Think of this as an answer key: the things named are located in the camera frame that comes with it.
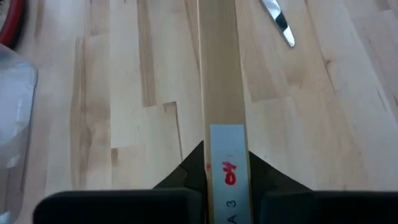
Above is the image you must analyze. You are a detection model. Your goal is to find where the red metal box grater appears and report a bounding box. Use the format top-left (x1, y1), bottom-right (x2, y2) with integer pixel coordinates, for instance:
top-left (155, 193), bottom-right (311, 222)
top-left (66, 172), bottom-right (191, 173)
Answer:
top-left (0, 0), bottom-right (26, 49)

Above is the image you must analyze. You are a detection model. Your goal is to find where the clear plastic bin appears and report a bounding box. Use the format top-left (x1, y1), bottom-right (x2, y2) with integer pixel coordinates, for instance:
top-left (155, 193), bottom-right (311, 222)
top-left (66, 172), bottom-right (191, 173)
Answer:
top-left (0, 43), bottom-right (39, 224)

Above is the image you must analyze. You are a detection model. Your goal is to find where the grey spatula wooden handle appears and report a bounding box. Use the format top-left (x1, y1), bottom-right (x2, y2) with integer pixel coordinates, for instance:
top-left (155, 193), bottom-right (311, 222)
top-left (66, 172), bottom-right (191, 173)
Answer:
top-left (197, 0), bottom-right (253, 224)

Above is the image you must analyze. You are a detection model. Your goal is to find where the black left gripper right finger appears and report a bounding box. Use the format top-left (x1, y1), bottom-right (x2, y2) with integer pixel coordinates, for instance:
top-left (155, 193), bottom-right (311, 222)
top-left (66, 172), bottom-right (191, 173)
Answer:
top-left (248, 151), bottom-right (398, 224)

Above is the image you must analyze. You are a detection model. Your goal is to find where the silver metal knife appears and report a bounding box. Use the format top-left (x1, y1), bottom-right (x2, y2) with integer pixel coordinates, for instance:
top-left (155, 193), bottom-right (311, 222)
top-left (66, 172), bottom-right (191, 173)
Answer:
top-left (259, 0), bottom-right (296, 49)

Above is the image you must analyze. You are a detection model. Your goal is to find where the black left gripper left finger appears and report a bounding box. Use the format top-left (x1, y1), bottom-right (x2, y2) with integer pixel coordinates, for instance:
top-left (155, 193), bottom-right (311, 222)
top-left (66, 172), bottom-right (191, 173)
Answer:
top-left (33, 140), bottom-right (208, 224)

